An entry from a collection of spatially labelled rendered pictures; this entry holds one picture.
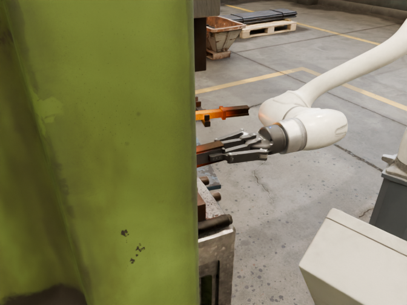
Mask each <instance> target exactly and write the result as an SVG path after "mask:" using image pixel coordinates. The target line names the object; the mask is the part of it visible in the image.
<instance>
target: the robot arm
mask: <svg viewBox="0 0 407 305"><path fill-rule="evenodd" d="M406 54H407V19H406V21H405V22H404V23H403V25H402V26H401V27H400V28H399V30H398V31H397V32H396V33H395V34H394V35H393V36H392V37H391V38H389V39H388V40H387V41H385V42H384V43H382V44H380V45H378V46H376V47H375V48H373V49H371V50H369V51H367V52H365V53H363V54H361V55H360V56H357V57H355V58H354V59H351V60H350V61H348V62H345V63H344V64H342V65H339V66H338V67H335V68H333V69H332V70H329V71H327V72H326V73H323V74H321V75H320V76H318V77H316V78H315V79H313V80H311V81H310V82H308V83H307V84H305V85H304V86H303V87H301V88H299V89H298V90H296V91H287V92H286V93H283V94H281V95H280V96H276V97H274V98H270V99H268V100H266V101H264V103H263V104H261V106H260V108H259V120H260V121H261V123H262V124H263V125H264V126H263V127H261V129H260V130H258V132H256V133H245V132H244V129H240V130H238V131H236V132H234V133H231V134H227V135H225V136H222V137H218V138H216V139H214V141H218V140H220V141H221V142H222V143H223V144H224V145H225V146H224V147H222V149H221V148H216V149H212V150H209V151H205V152H200V153H197V154H196V158H197V165H200V164H204V163H208V162H214V161H217V160H226V161H227V163H229V164H232V163H240V162H250V161H255V160H262V161H266V160H267V158H268V155H272V154H277V153H279V154H288V153H293V152H298V151H301V150H305V151H311V150H316V149H321V148H325V147H327V146H331V145H333V144H335V143H337V142H339V141H340V140H342V139H343V138H344V137H345V136H346V133H347V130H348V121H347V119H346V116H345V115H344V114H343V113H342V112H340V111H337V110H331V109H322V110H321V109H320V108H311V105H312V104H313V102H314V101H315V100H316V99H317V98H318V97H319V96H321V95H322V94H323V93H325V92H327V91H329V90H332V89H333V88H336V87H338V86H340V85H343V84H345V83H347V82H350V81H352V80H354V79H357V78H359V77H361V76H364V75H366V74H368V73H371V72H373V71H375V70H378V69H379V68H382V67H384V66H386V65H388V64H390V63H392V62H394V61H396V60H397V59H400V58H401V57H403V56H404V55H406ZM382 161H384V162H386V163H389V164H390V165H391V166H390V167H388V168H387V169H386V171H385V172H386V173H387V174H390V175H395V176H397V177H401V178H403V179H406V180H407V128H406V130H405V132H404V134H403V137H402V140H401V142H400V146H399V151H398V154H396V155H395V156H391V155H387V154H384V155H383V157H382Z"/></svg>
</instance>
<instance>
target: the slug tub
mask: <svg viewBox="0 0 407 305"><path fill-rule="evenodd" d="M246 26H247V25H246V24H243V23H240V22H236V21H233V20H230V19H227V18H224V17H221V16H215V17H207V58H209V59H211V60H218V59H224V58H228V57H230V53H231V51H230V50H228V49H229V48H230V47H231V45H232V43H233V42H234V41H235V40H236V38H237V37H238V35H239V33H240V32H241V31H242V29H243V28H246Z"/></svg>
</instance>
